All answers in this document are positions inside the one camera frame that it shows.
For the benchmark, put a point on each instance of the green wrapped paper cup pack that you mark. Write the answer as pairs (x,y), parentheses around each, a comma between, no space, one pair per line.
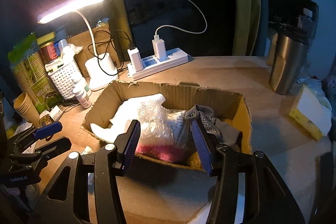
(26,69)

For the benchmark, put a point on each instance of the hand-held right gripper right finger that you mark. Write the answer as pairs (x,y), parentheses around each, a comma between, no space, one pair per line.
(202,148)

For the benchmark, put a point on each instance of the yellow tissue pack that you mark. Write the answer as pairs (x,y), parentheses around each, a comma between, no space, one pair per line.
(307,113)

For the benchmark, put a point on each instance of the white desk lamp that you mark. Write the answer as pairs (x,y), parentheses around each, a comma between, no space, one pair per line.
(73,5)

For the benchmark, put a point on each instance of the black pen-shaped device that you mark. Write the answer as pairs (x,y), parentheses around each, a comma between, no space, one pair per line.
(69,102)

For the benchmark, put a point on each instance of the white plastic basket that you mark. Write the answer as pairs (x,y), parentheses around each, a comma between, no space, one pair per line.
(65,79)

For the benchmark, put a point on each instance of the small printed packet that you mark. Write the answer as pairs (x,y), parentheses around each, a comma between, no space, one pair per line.
(88,151)

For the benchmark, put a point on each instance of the red label jar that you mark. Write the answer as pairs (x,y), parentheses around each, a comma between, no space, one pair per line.
(49,52)

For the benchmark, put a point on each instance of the pink plush toy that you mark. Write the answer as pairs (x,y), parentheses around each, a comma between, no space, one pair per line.
(162,153)

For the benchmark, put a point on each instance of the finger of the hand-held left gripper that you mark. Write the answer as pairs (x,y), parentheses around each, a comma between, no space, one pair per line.
(55,146)
(47,130)

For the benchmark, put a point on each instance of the white square adapter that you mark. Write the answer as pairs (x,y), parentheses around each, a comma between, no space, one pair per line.
(56,113)

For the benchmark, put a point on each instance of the closed brown cardboard box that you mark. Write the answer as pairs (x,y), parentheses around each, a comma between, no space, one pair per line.
(86,40)

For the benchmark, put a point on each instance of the steel tumbler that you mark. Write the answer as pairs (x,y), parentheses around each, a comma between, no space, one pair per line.
(286,66)

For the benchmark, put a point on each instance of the grey dotted sock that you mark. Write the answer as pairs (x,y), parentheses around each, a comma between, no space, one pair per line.
(223,132)

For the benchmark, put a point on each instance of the white crumpled tissue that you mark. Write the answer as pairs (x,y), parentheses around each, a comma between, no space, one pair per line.
(72,52)

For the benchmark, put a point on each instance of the small white bottle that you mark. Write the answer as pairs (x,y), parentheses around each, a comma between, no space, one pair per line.
(82,99)
(81,86)

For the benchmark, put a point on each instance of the stack of brown paper cups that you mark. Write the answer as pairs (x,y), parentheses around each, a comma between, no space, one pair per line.
(25,108)

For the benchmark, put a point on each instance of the white power strip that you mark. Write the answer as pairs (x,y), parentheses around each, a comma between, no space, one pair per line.
(168,61)

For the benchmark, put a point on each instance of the bubble wrap bundle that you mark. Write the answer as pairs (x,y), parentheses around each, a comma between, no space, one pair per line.
(155,124)

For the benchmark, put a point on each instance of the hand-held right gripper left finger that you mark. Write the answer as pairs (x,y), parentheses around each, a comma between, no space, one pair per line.
(132,145)

